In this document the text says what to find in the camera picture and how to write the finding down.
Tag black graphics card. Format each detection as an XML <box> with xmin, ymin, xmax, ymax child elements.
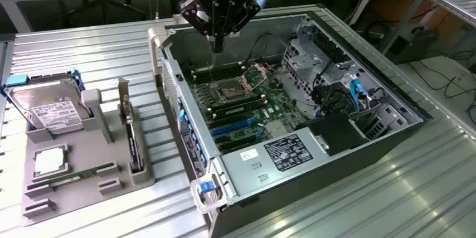
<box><xmin>117</xmin><ymin>77</ymin><xmax>147</xmax><ymax>174</ymax></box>

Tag metal socket cover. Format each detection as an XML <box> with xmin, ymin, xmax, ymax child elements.
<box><xmin>240</xmin><ymin>63</ymin><xmax>272</xmax><ymax>89</ymax></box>

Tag black RAM slot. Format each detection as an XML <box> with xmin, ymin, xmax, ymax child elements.
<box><xmin>191</xmin><ymin>68</ymin><xmax>247</xmax><ymax>85</ymax></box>
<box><xmin>188</xmin><ymin>64</ymin><xmax>245</xmax><ymax>79</ymax></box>

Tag metal drive cage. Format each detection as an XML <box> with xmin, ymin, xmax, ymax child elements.
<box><xmin>281</xmin><ymin>16</ymin><xmax>360</xmax><ymax>83</ymax></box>

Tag CPU socket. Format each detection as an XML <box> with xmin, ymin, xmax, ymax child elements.
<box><xmin>213</xmin><ymin>80</ymin><xmax>249</xmax><ymax>103</ymax></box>

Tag green motherboard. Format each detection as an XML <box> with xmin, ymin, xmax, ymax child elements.
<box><xmin>185</xmin><ymin>59</ymin><xmax>311</xmax><ymax>156</ymax></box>

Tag black installed RAM stick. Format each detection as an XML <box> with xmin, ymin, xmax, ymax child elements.
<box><xmin>208</xmin><ymin>95</ymin><xmax>269</xmax><ymax>119</ymax></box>

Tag blue expansion slot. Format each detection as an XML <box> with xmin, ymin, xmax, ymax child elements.
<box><xmin>211</xmin><ymin>119</ymin><xmax>249</xmax><ymax>137</ymax></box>

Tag silver chipset heat sink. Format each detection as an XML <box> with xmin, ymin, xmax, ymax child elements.
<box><xmin>265</xmin><ymin>122</ymin><xmax>291</xmax><ymax>136</ymax></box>

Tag black box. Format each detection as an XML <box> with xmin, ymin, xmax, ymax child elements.
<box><xmin>387</xmin><ymin>26</ymin><xmax>440</xmax><ymax>65</ymax></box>

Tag black expansion slot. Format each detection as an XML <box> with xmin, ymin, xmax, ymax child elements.
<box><xmin>216</xmin><ymin>134</ymin><xmax>259</xmax><ymax>152</ymax></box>

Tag black fan shroud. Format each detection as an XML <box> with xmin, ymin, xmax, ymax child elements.
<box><xmin>296</xmin><ymin>112</ymin><xmax>369</xmax><ymax>157</ymax></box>

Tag hard disk with blue rails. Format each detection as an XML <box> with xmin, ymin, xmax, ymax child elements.
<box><xmin>1</xmin><ymin>67</ymin><xmax>93</xmax><ymax>136</ymax></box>

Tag grey power supply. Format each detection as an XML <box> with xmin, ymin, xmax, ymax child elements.
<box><xmin>221</xmin><ymin>128</ymin><xmax>329</xmax><ymax>197</ymax></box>

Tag blue case latch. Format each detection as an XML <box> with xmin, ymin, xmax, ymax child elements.
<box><xmin>197</xmin><ymin>182</ymin><xmax>216</xmax><ymax>195</ymax></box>

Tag open PC case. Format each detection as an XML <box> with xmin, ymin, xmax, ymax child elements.
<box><xmin>147</xmin><ymin>3</ymin><xmax>435</xmax><ymax>238</ymax></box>

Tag green RAM stick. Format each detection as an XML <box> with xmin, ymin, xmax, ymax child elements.
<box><xmin>31</xmin><ymin>163</ymin><xmax>116</xmax><ymax>188</ymax></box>

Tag silver CPU chip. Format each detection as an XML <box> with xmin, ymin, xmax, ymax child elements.
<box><xmin>33</xmin><ymin>148</ymin><xmax>67</xmax><ymax>178</ymax></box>

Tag grey parts rack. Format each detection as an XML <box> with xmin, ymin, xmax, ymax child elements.
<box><xmin>21</xmin><ymin>89</ymin><xmax>156</xmax><ymax>220</ymax></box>

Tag thin black wire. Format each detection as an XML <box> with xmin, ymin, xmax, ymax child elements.
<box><xmin>249</xmin><ymin>32</ymin><xmax>289</xmax><ymax>61</ymax></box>

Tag black wire bundle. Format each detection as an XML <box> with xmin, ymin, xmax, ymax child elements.
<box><xmin>311</xmin><ymin>81</ymin><xmax>352</xmax><ymax>116</ymax></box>

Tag blue wire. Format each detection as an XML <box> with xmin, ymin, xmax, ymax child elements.
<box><xmin>349</xmin><ymin>78</ymin><xmax>364</xmax><ymax>114</ymax></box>

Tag aluminium frame table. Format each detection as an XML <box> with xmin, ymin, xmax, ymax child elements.
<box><xmin>379</xmin><ymin>0</ymin><xmax>476</xmax><ymax>55</ymax></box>

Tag black floor cables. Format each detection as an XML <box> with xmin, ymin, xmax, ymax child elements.
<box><xmin>408</xmin><ymin>51</ymin><xmax>476</xmax><ymax>97</ymax></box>

